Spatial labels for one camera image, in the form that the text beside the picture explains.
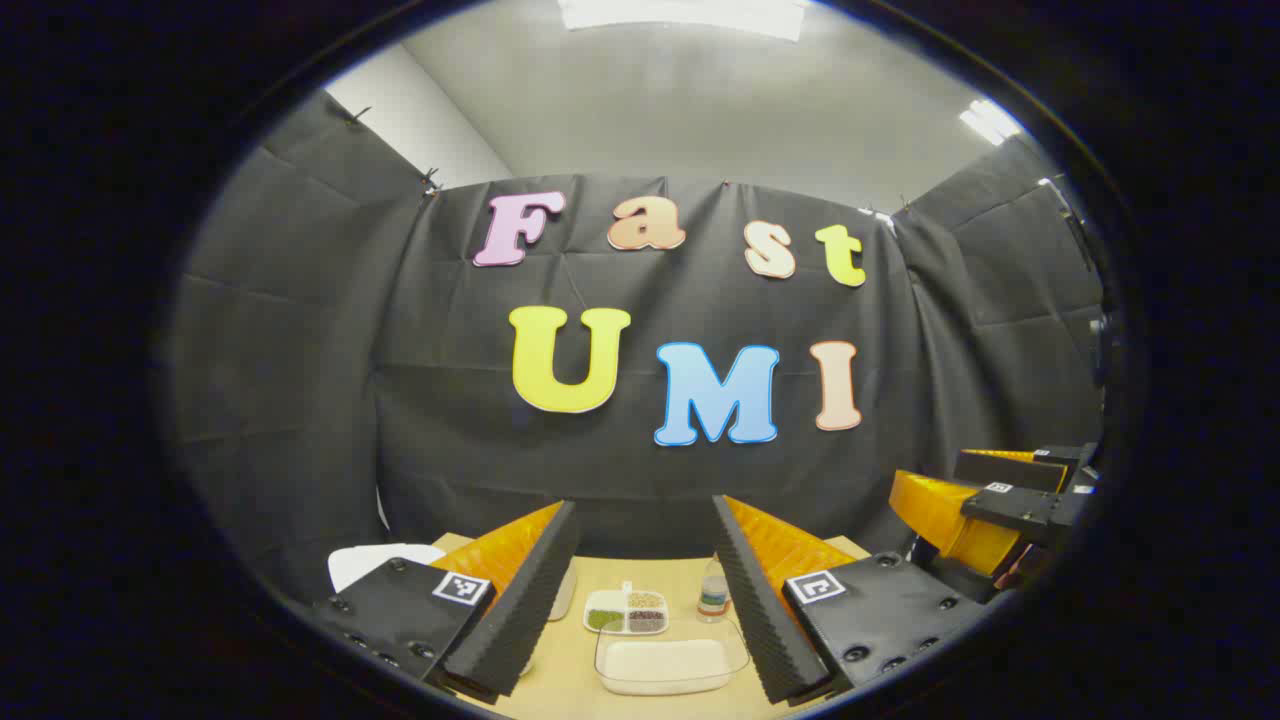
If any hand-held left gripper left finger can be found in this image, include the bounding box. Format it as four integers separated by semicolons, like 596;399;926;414
310;500;581;706

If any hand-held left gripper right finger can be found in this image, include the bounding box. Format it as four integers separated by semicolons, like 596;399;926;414
712;494;991;707

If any clear box of rice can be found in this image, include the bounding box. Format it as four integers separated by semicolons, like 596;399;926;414
594;618;751;696

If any white rice cooker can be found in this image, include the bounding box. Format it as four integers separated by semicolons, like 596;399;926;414
328;543;446;593

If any small clear plastic bottle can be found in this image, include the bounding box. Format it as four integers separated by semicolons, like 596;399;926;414
697;560;731;623

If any white divided dish of beans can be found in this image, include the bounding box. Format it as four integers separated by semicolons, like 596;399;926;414
584;582;669;636

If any black backdrop cloth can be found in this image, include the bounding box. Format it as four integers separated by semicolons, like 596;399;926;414
170;90;1106;601

